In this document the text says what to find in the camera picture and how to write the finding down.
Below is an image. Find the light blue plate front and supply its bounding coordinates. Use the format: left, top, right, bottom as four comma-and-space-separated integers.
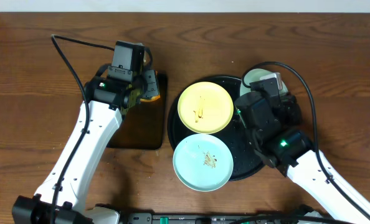
173, 134, 234, 192

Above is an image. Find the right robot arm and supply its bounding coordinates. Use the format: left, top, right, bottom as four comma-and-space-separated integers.
234, 68, 370, 223

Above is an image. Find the black round tray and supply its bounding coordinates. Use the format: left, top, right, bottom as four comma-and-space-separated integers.
167, 75, 264, 181

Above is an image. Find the black rectangular tray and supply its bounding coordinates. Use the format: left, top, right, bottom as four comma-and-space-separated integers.
107, 73, 168, 150

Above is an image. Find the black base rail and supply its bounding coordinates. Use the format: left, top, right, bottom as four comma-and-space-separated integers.
119, 212, 323, 224

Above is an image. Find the yellow plate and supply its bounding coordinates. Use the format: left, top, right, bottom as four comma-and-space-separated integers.
177, 82, 234, 134

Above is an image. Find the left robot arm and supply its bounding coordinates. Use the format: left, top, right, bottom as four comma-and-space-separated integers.
12, 41, 159, 223

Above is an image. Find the green and orange sponge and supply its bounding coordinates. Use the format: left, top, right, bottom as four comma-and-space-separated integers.
140, 95, 160, 103

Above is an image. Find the pale green plate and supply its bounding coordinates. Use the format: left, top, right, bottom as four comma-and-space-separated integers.
239, 68, 288, 96

